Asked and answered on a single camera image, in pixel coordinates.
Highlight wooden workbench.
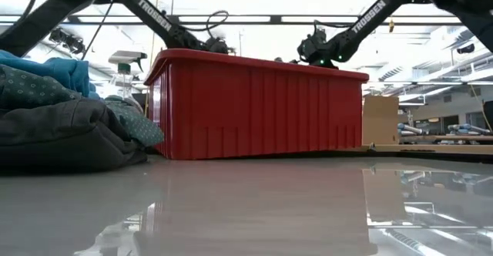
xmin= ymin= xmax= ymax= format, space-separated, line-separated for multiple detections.
xmin=400 ymin=134 xmax=493 ymax=142

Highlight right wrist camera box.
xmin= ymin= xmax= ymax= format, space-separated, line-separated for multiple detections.
xmin=296 ymin=26 xmax=332 ymax=62

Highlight teal patterned button shirt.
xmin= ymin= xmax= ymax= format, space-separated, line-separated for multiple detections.
xmin=0 ymin=62 xmax=166 ymax=148

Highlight thin yellow hanging cord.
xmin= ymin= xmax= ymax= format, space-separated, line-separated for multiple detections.
xmin=144 ymin=0 xmax=161 ymax=118

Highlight black ceiling stage light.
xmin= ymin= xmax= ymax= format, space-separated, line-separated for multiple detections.
xmin=48 ymin=27 xmax=86 ymax=56

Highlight dark grey trousers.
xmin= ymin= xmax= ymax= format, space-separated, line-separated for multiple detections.
xmin=0 ymin=97 xmax=149 ymax=172

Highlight tan wooden desk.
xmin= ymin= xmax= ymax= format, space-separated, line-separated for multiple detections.
xmin=357 ymin=143 xmax=493 ymax=157

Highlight bright blue garment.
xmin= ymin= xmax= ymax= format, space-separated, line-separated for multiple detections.
xmin=0 ymin=49 xmax=104 ymax=102

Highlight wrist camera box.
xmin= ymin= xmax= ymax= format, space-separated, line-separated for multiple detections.
xmin=203 ymin=35 xmax=236 ymax=56
xmin=296 ymin=26 xmax=332 ymax=62

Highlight black looped camera cable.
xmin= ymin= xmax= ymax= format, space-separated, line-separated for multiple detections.
xmin=183 ymin=10 xmax=231 ymax=38
xmin=313 ymin=19 xmax=352 ymax=32

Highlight long black hanging cable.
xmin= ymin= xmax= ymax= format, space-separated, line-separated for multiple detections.
xmin=80 ymin=1 xmax=115 ymax=61

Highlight black ceiling rail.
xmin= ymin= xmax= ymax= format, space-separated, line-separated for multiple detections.
xmin=0 ymin=15 xmax=463 ymax=26

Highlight brown cardboard box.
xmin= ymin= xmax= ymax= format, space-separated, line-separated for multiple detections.
xmin=361 ymin=95 xmax=401 ymax=146

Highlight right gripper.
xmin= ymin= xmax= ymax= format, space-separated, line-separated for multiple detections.
xmin=312 ymin=54 xmax=340 ymax=71

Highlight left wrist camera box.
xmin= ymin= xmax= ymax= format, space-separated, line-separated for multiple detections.
xmin=203 ymin=35 xmax=236 ymax=56

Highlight red plastic laundry bin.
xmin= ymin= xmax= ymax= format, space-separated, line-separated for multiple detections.
xmin=143 ymin=48 xmax=370 ymax=160

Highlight clear spray bottle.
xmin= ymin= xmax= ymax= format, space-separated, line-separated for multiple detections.
xmin=107 ymin=49 xmax=148 ymax=99

